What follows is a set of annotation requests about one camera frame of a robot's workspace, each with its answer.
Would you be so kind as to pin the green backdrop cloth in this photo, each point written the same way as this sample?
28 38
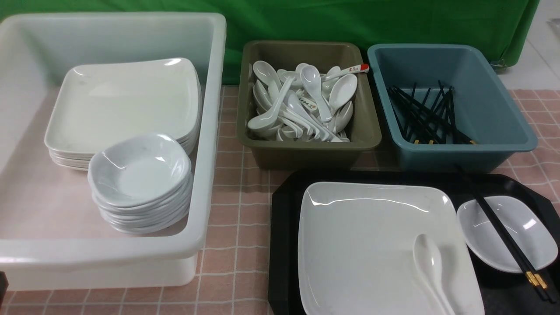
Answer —
498 28

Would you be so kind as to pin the white ceramic spoon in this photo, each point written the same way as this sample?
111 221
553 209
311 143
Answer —
428 263

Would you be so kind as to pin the small white dish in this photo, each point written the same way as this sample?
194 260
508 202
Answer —
522 224

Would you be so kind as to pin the black plastic tray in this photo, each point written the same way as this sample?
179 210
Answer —
502 293

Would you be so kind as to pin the pile of black chopsticks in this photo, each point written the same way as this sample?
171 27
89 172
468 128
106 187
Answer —
427 122

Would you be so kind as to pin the blue plastic bin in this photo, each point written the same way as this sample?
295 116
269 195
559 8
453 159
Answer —
485 111

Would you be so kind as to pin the red tipped white spoon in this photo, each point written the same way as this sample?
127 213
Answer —
362 68

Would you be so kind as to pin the stack of white square plates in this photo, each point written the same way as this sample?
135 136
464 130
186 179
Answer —
99 105

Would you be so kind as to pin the stack of white small bowls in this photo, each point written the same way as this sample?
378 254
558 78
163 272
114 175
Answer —
142 185

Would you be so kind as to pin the large white square plate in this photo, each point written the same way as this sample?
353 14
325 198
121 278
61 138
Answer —
355 251

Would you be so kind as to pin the large white plastic tub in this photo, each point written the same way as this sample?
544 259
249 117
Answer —
53 236

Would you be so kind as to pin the pink checkered tablecloth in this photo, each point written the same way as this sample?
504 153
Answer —
232 268

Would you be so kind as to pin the pile of white spoons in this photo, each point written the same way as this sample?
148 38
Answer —
298 106

